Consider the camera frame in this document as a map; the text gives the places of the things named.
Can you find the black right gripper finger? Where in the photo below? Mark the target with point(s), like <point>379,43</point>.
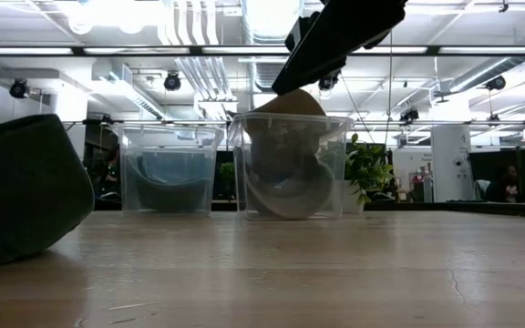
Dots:
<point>308,59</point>
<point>303,32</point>

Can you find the tan cap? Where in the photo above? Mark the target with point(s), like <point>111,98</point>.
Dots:
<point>290,105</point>

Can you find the light gray cap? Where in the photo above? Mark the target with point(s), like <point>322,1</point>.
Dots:
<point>290,205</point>

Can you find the dark teal cap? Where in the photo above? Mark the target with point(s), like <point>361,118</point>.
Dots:
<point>171,182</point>
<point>25,191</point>

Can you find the black ceiling spotlight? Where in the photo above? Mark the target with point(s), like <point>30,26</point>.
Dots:
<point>18,89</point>
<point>409,115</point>
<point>172,82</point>
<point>328,83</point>
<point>496,83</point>

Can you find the clear plastic bin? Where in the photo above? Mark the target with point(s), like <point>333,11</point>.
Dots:
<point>171,136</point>
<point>342,150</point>

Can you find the white ceiling pipe bundle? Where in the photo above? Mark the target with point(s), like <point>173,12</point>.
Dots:
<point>198,77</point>

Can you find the green potted plant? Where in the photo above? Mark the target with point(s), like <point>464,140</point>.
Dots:
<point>367,168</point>

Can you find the small green plant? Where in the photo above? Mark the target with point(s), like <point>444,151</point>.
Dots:
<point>227,175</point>

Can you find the white plant pot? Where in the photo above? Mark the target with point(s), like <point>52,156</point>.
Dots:
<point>356,200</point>

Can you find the white pillar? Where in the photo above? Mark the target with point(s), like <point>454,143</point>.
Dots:
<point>449,150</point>

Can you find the white office chair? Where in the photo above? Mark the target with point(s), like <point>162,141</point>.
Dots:
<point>481,189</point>

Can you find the person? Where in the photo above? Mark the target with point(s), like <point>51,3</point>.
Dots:
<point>112,173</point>
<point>511,180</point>

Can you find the round silver ventilation duct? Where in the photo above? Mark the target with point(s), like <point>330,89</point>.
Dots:
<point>267,23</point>

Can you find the white rectangular air duct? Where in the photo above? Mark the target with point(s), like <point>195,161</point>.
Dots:
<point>130,95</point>

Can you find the black rear table rail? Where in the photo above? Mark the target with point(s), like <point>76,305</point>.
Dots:
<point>426,207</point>

